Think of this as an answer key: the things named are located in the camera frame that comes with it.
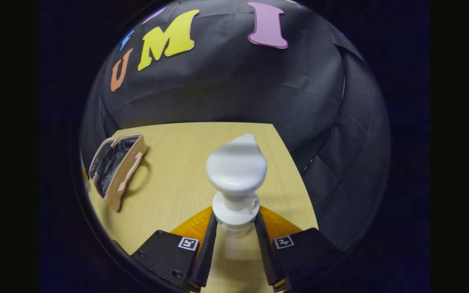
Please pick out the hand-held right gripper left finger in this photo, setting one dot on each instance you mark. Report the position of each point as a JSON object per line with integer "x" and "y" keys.
{"x": 207, "y": 260}

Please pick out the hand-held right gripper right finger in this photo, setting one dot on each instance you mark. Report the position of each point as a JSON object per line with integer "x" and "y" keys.
{"x": 264, "y": 256}

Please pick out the white pump bottle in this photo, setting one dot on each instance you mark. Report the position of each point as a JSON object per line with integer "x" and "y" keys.
{"x": 236, "y": 167}

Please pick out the pink suitcase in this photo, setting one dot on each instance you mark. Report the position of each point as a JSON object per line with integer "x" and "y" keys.
{"x": 116, "y": 171}

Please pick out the black backdrop cloth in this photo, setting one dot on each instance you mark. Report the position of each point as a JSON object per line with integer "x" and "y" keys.
{"x": 226, "y": 81}

